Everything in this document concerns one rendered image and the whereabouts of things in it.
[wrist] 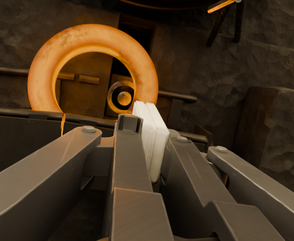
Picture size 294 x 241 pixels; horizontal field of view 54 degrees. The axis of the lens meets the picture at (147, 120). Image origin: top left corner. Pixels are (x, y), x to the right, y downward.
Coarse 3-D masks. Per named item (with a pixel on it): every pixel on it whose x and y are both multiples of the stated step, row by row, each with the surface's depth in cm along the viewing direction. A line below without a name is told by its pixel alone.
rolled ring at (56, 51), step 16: (64, 32) 41; (80, 32) 42; (96, 32) 42; (112, 32) 42; (48, 48) 41; (64, 48) 41; (80, 48) 42; (96, 48) 43; (112, 48) 42; (128, 48) 42; (32, 64) 40; (48, 64) 40; (64, 64) 43; (128, 64) 43; (144, 64) 42; (32, 80) 40; (48, 80) 40; (144, 80) 42; (32, 96) 39; (48, 96) 40; (144, 96) 42; (128, 112) 41
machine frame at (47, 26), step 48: (0, 0) 43; (48, 0) 44; (96, 0) 50; (288, 0) 53; (0, 48) 44; (144, 48) 63; (192, 48) 47; (240, 48) 48; (288, 48) 49; (0, 96) 46; (96, 96) 47; (240, 96) 49; (96, 192) 50; (48, 240) 50; (96, 240) 51
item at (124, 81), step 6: (114, 78) 50; (120, 78) 50; (126, 78) 50; (114, 84) 50; (120, 84) 50; (126, 84) 50; (132, 84) 50; (108, 90) 50; (108, 96) 50; (108, 102) 50; (108, 108) 51; (114, 108) 51; (108, 114) 51; (114, 114) 51
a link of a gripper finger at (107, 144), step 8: (104, 144) 13; (112, 144) 13; (96, 152) 13; (104, 152) 13; (112, 152) 13; (88, 160) 13; (96, 160) 13; (104, 160) 13; (88, 168) 13; (96, 168) 13; (104, 168) 13
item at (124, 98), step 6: (114, 90) 50; (120, 90) 49; (126, 90) 49; (132, 90) 50; (114, 96) 49; (120, 96) 49; (126, 96) 49; (132, 96) 49; (114, 102) 50; (120, 102) 49; (126, 102) 49; (120, 108) 50; (126, 108) 50
